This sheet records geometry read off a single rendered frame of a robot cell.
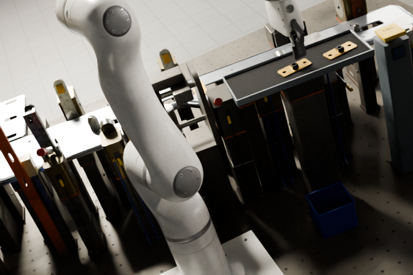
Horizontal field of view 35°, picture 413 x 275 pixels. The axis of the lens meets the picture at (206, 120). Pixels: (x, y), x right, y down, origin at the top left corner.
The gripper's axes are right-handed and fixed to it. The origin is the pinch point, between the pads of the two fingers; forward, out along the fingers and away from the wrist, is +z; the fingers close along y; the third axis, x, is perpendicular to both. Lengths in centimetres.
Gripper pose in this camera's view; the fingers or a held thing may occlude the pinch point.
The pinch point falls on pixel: (290, 47)
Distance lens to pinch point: 165.3
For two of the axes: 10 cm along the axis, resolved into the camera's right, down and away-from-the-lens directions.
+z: 2.7, 8.0, 5.4
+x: -8.8, 4.3, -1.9
